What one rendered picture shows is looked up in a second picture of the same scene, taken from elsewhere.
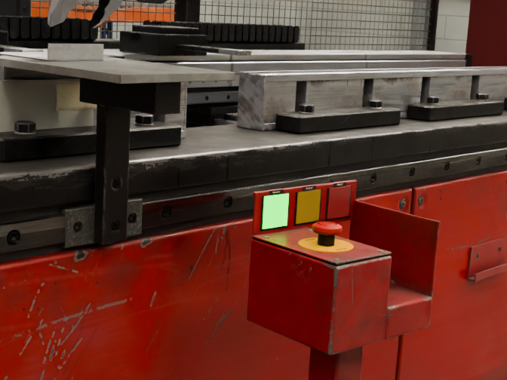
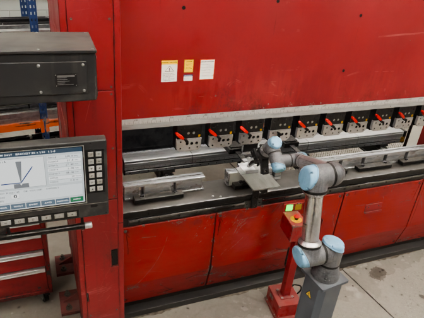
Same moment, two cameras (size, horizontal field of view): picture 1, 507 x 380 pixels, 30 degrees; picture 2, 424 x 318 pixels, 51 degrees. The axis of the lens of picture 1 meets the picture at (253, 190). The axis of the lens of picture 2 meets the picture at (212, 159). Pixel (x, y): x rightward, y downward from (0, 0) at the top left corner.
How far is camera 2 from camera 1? 180 cm
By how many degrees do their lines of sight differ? 29
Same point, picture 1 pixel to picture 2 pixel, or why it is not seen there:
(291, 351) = not seen: hidden behind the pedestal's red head
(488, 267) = (373, 209)
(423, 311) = not seen: hidden behind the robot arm
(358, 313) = (298, 235)
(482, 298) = (370, 217)
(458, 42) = not seen: outside the picture
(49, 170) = (242, 195)
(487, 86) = (390, 156)
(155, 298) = (262, 216)
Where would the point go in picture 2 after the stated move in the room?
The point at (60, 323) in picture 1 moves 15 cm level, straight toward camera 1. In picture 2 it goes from (241, 220) to (236, 233)
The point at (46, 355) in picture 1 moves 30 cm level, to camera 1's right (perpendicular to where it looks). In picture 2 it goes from (238, 225) to (281, 241)
